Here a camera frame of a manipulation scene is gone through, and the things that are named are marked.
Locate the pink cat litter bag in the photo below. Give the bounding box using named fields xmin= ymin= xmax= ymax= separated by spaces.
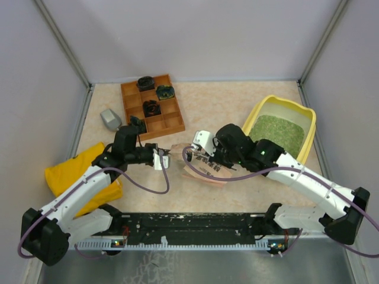
xmin=169 ymin=143 xmax=232 ymax=188

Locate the silver metal scoop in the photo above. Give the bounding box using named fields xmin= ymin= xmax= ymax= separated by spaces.
xmin=100 ymin=108 xmax=122 ymax=132

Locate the black bag sealing clip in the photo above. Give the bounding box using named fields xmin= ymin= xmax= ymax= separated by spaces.
xmin=190 ymin=152 xmax=236 ymax=175

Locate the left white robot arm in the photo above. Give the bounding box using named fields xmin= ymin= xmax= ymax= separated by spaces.
xmin=17 ymin=125 xmax=170 ymax=266

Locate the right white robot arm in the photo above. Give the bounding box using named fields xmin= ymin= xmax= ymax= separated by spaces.
xmin=199 ymin=124 xmax=370 ymax=245

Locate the yellow litter box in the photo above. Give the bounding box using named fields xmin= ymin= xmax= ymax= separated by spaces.
xmin=242 ymin=95 xmax=316 ymax=163

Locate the green cat litter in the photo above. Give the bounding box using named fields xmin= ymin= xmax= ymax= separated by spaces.
xmin=249 ymin=115 xmax=304 ymax=157

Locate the dark rolled item lower left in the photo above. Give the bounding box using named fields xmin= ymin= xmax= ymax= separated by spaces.
xmin=130 ymin=115 xmax=147 ymax=134

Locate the wooden compartment tray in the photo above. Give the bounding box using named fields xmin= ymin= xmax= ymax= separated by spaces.
xmin=120 ymin=74 xmax=185 ymax=141

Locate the black orange rolled item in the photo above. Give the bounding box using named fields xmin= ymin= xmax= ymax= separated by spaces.
xmin=143 ymin=100 xmax=161 ymax=117

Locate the black green rolled item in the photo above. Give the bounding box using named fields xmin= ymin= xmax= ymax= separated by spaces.
xmin=156 ymin=85 xmax=175 ymax=101

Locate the black rolled item top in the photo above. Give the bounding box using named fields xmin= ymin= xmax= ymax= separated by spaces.
xmin=136 ymin=76 xmax=155 ymax=92

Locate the yellow cloth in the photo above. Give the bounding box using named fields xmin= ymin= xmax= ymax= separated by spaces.
xmin=44 ymin=142 xmax=124 ymax=218

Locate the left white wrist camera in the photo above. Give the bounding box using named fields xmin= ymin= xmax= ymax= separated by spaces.
xmin=153 ymin=152 xmax=171 ymax=171

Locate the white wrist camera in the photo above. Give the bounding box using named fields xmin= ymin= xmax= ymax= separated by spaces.
xmin=191 ymin=130 xmax=216 ymax=157
xmin=153 ymin=152 xmax=171 ymax=171

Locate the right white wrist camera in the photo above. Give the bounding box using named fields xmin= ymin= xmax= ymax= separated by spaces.
xmin=191 ymin=130 xmax=216 ymax=157

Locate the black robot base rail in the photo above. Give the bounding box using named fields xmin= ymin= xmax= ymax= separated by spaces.
xmin=88 ymin=211 xmax=297 ymax=246

